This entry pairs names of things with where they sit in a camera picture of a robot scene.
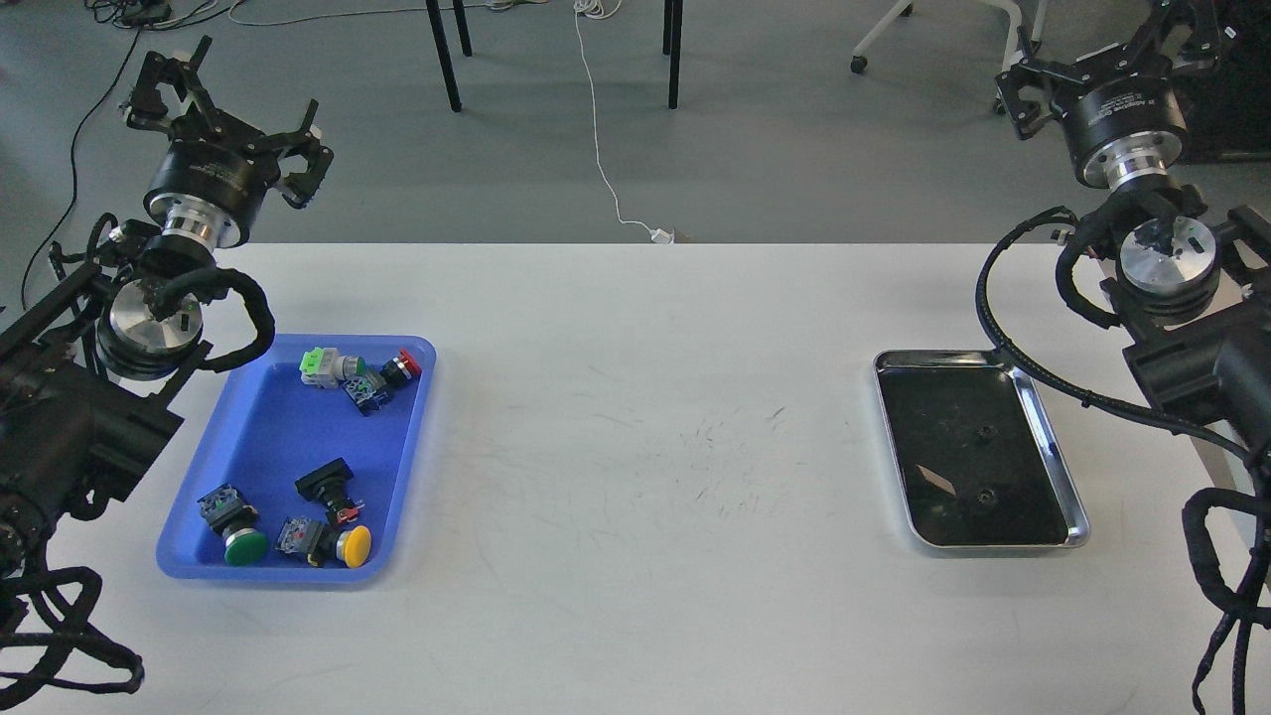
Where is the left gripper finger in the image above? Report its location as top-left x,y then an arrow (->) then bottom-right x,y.
261,99 -> 336,210
123,36 -> 214,135

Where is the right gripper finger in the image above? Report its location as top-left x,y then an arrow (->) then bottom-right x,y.
996,58 -> 1077,141
1127,1 -> 1235,76

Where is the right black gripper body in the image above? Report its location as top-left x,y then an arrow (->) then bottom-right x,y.
1052,60 -> 1188,190

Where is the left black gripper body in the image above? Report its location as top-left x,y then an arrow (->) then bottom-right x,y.
142,119 -> 295,248

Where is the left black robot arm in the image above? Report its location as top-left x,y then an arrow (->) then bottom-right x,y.
1,37 -> 336,709

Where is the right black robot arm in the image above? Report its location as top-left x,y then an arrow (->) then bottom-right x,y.
974,1 -> 1270,714

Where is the black equipment case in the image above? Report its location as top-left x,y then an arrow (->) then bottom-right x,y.
1171,1 -> 1270,164

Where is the white office chair base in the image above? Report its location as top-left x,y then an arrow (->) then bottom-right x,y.
846,1 -> 1052,119

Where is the black table leg left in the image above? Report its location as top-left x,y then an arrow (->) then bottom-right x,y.
425,0 -> 474,113

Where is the black table leg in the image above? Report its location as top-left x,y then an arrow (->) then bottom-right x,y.
661,0 -> 685,110
425,0 -> 474,113

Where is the blue plastic tray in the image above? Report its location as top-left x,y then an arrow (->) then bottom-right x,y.
156,334 -> 437,584

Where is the green mushroom push button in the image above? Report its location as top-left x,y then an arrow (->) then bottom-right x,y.
197,484 -> 269,566

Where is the black table leg right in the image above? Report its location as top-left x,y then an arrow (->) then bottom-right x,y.
661,0 -> 685,110

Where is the silver metal tray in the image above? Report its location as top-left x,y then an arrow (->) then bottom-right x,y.
873,351 -> 1091,558

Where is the black floor cable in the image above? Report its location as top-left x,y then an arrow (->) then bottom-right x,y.
20,0 -> 229,309

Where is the green white push button switch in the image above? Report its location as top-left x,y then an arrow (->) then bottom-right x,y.
297,345 -> 366,389

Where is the red push button switch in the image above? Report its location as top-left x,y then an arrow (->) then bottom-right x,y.
377,349 -> 422,390

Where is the blue grey switch block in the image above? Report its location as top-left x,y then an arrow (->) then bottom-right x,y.
342,370 -> 393,417

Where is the black square switch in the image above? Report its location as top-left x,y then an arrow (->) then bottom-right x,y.
294,458 -> 362,526

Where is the white cable on floor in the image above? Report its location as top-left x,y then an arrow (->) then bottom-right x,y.
573,0 -> 676,245

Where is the yellow push button switch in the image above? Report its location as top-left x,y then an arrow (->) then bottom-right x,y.
273,516 -> 372,569

